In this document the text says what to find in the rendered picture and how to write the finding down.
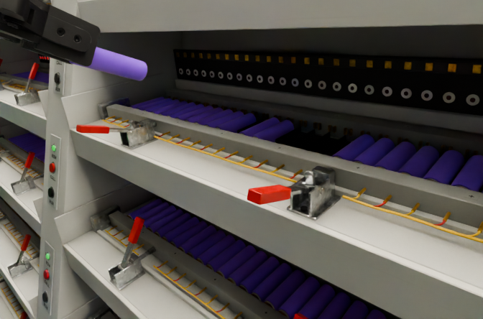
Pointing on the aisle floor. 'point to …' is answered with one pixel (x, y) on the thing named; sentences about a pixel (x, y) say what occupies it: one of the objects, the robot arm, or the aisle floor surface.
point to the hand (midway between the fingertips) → (60, 37)
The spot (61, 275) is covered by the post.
